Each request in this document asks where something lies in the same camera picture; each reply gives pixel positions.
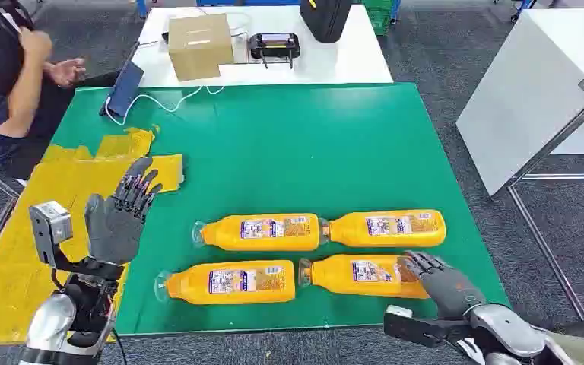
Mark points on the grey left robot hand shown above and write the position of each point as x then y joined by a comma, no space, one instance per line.
115,232

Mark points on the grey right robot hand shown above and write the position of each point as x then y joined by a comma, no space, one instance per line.
453,294

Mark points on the orange drink bottle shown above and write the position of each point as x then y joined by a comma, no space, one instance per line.
387,239
262,243
231,297
342,287

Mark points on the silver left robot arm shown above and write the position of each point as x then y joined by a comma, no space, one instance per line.
50,322

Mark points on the yellow sheet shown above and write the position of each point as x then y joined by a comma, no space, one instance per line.
10,262

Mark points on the blue tablet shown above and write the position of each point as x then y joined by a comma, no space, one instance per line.
125,90

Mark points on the person's left hand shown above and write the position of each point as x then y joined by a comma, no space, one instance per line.
68,72

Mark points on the green mat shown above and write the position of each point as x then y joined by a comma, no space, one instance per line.
297,151

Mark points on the brown cardboard box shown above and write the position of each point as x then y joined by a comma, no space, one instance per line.
199,48

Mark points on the pale tilted table top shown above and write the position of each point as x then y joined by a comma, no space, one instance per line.
529,95

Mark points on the black controller with screen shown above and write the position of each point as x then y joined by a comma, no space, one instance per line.
274,46

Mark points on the white table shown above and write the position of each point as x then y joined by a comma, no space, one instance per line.
337,63

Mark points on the green crate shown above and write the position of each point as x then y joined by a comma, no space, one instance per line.
377,15

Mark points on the black bag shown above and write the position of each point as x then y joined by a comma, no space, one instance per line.
325,20

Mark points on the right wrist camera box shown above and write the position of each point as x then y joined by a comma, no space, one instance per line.
398,311

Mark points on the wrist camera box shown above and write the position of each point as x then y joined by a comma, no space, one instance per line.
50,221
398,311

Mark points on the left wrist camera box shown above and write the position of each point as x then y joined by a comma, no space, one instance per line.
50,221

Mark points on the steel table frame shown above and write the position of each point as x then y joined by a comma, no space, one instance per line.
544,248

